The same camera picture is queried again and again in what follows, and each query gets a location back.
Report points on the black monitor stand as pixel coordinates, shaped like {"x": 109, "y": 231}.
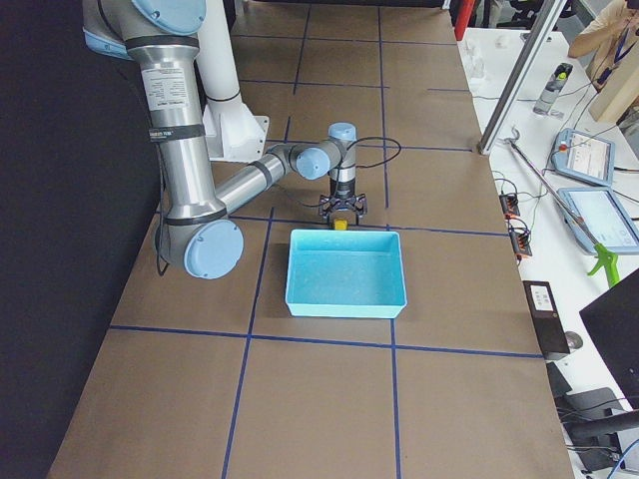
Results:
{"x": 600, "y": 430}

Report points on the lower teach pendant tablet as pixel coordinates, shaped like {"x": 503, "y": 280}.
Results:
{"x": 604, "y": 216}

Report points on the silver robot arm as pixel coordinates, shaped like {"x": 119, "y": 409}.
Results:
{"x": 195, "y": 231}

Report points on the upper teach pendant tablet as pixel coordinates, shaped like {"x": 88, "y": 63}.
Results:
{"x": 582, "y": 157}

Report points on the reacher grabber tool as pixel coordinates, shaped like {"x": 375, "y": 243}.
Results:
{"x": 606, "y": 259}

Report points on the yellow beetle toy car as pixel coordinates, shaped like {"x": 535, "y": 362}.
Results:
{"x": 340, "y": 225}

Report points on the teach pendant tablet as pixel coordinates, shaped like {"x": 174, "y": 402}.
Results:
{"x": 582, "y": 157}
{"x": 604, "y": 216}

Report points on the orange connector board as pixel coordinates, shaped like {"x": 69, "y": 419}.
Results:
{"x": 509, "y": 205}
{"x": 520, "y": 241}

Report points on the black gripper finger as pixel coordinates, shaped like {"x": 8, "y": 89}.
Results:
{"x": 324, "y": 208}
{"x": 360, "y": 207}

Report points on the red cylinder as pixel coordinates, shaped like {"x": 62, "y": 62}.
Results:
{"x": 465, "y": 10}

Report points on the black power box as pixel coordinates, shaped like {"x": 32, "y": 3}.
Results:
{"x": 545, "y": 318}

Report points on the light blue plastic bin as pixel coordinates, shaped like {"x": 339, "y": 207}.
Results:
{"x": 345, "y": 274}

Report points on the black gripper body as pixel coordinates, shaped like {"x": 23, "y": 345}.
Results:
{"x": 343, "y": 192}

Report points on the white pedestal column base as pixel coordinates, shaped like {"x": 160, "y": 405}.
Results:
{"x": 233, "y": 132}

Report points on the clear water bottle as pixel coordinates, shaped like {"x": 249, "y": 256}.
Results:
{"x": 552, "y": 89}

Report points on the person in beige shirt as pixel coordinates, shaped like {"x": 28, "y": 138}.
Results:
{"x": 610, "y": 36}

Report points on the black monitor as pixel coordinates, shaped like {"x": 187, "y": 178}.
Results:
{"x": 611, "y": 321}

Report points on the aluminium frame post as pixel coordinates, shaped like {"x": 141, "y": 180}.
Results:
{"x": 543, "y": 25}

